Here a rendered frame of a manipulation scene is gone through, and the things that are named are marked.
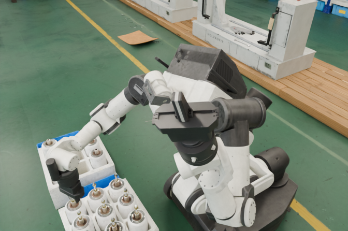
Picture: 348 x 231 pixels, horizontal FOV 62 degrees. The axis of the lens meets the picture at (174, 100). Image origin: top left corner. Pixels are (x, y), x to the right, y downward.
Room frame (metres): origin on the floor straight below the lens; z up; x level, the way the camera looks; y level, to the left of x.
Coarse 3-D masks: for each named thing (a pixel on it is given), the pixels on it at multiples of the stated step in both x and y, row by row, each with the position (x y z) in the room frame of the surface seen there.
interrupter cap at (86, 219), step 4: (84, 216) 0.84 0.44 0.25; (88, 216) 0.84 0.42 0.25; (76, 220) 0.82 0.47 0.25; (84, 220) 0.83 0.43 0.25; (88, 220) 0.82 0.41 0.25; (76, 224) 0.80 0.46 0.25; (80, 224) 0.80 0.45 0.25; (84, 224) 0.80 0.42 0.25; (88, 224) 0.80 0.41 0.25; (76, 228) 0.78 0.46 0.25; (80, 228) 0.78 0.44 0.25
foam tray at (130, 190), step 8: (128, 184) 1.10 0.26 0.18; (128, 192) 1.05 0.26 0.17; (136, 200) 0.99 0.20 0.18; (64, 208) 0.94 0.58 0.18; (88, 208) 0.94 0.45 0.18; (144, 208) 0.94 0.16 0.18; (64, 216) 0.89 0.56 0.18; (120, 216) 0.89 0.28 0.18; (64, 224) 0.85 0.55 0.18; (96, 224) 0.85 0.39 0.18; (152, 224) 0.85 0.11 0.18
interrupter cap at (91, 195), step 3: (93, 189) 1.01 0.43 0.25; (99, 189) 1.01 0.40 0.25; (90, 192) 0.99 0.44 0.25; (93, 192) 0.99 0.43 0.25; (99, 192) 0.99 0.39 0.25; (102, 192) 0.99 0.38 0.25; (90, 195) 0.97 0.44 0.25; (93, 195) 0.97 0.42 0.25; (99, 195) 0.97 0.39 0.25; (102, 195) 0.97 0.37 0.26; (93, 198) 0.95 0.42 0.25; (96, 198) 0.95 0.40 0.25; (99, 198) 0.95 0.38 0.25
